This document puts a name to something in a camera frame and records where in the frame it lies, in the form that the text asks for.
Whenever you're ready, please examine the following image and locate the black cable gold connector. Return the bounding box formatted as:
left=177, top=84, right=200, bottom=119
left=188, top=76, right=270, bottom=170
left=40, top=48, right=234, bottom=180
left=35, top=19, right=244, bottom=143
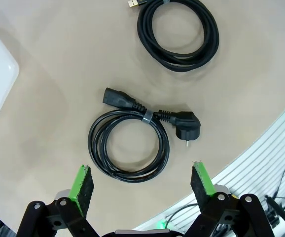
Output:
left=127, top=0, right=220, bottom=73

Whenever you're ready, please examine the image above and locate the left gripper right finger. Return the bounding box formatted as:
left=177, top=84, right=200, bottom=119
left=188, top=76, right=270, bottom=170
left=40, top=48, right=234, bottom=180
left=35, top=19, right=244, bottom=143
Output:
left=190, top=160, right=281, bottom=237

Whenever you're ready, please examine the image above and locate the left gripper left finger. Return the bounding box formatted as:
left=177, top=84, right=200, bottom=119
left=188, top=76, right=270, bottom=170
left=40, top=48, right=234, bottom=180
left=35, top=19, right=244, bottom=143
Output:
left=16, top=164, right=103, bottom=237

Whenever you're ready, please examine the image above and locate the black power cable round plug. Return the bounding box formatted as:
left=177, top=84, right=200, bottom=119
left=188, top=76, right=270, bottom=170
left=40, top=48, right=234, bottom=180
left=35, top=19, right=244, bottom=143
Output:
left=88, top=87, right=202, bottom=184

